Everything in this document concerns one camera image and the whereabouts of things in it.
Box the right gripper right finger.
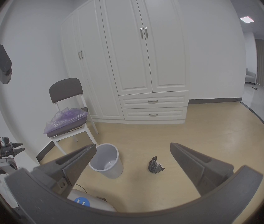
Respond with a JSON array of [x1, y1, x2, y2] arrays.
[[170, 142, 235, 197]]

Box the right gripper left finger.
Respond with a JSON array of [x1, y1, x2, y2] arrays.
[[32, 144, 97, 197]]

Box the black plastic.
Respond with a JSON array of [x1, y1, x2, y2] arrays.
[[148, 156, 163, 173]]

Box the purple plastic bag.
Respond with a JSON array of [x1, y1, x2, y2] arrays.
[[44, 108, 88, 134]]

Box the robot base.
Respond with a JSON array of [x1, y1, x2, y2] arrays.
[[67, 189, 118, 212]]

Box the white trash bin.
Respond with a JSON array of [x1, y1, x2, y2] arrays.
[[89, 143, 124, 179]]

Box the white chair with grey seat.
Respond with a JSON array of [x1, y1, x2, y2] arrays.
[[44, 78, 99, 155]]

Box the white wardrobe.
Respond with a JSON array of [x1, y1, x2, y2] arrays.
[[61, 0, 190, 125]]

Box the black cable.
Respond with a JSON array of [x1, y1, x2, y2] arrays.
[[74, 184, 87, 194]]

